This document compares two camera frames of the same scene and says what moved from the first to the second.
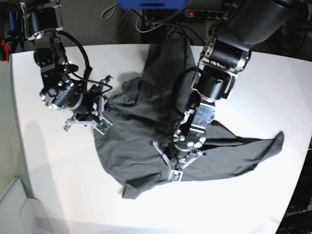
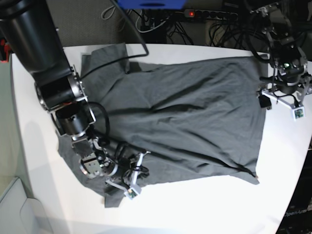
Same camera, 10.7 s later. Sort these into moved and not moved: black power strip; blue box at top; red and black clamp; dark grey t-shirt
Moved: dark grey t-shirt
Not moved: black power strip; blue box at top; red and black clamp
